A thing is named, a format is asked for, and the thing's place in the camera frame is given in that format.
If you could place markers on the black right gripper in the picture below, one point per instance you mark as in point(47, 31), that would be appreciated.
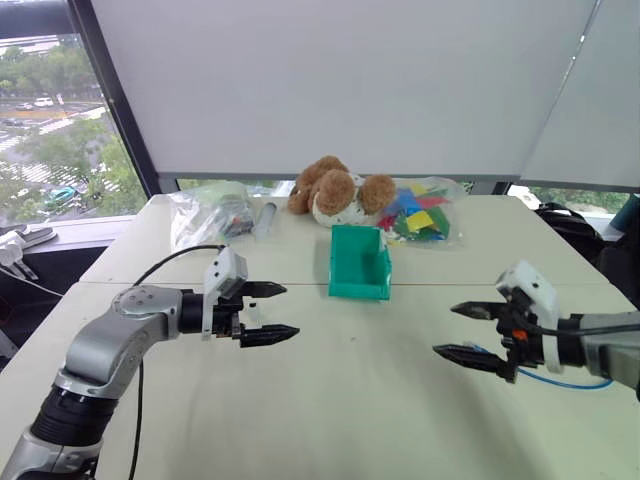
point(525, 350)

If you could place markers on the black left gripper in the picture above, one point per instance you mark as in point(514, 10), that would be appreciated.
point(226, 320)

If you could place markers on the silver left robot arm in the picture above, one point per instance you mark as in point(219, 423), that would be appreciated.
point(100, 345)

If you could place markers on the grey plastic tube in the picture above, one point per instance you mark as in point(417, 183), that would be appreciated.
point(265, 220)

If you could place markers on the green plastic bin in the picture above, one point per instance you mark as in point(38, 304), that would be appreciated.
point(357, 290)

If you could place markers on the clear bag of small parts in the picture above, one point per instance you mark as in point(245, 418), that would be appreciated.
point(225, 210)

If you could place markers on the clear bag of colourful blocks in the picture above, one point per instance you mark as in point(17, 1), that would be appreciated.
point(420, 220)

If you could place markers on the brown and white plush dog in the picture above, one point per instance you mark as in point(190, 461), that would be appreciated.
point(332, 190)

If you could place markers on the black backpack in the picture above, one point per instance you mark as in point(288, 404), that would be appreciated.
point(570, 225)

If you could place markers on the black chair back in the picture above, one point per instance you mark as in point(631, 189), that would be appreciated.
point(620, 265)

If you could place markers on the teal object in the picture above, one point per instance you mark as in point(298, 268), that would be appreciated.
point(627, 212)

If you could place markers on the large white roller blind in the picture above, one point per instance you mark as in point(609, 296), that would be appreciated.
point(350, 85)

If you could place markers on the narrow white roller blind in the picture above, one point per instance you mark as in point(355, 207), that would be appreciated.
point(595, 125)

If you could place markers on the dark grey slipper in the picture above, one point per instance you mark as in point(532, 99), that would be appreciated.
point(32, 234)

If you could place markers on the white object on sill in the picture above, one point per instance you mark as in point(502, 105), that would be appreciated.
point(9, 250)

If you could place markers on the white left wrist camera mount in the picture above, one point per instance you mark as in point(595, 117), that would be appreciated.
point(227, 267)

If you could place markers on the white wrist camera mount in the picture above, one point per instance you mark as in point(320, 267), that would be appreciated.
point(531, 280)
point(227, 267)

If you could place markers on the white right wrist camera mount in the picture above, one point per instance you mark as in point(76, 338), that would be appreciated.
point(531, 280)

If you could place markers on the black window frame post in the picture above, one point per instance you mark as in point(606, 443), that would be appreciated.
point(115, 100)

